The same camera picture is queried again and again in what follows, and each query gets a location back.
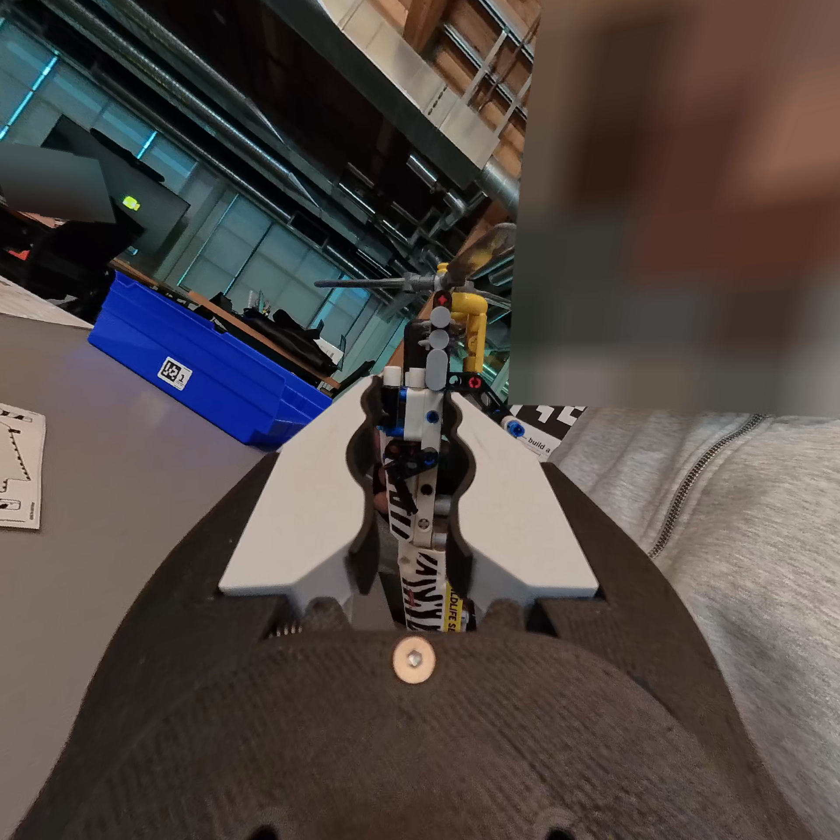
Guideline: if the framed black white sign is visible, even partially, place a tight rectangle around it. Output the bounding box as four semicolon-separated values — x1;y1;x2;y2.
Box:
502;405;586;458

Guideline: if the black monitor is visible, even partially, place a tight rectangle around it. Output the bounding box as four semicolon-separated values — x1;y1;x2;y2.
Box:
39;112;191;257

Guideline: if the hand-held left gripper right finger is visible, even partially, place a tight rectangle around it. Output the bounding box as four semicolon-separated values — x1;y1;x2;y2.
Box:
445;392;602;621

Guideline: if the lego helicopter model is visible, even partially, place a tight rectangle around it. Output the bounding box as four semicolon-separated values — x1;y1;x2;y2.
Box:
314;222;519;636

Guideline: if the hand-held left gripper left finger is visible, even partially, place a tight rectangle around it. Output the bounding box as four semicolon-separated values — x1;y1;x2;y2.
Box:
218;375;388;619

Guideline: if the blue plastic bin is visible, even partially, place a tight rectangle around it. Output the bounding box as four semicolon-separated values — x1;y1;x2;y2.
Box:
87;269;334;452

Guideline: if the black office chair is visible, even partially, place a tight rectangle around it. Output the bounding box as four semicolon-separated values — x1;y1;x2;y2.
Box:
26;220;122;322

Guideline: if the zebra sticker sheet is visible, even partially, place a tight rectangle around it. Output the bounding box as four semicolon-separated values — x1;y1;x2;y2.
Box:
0;403;47;531

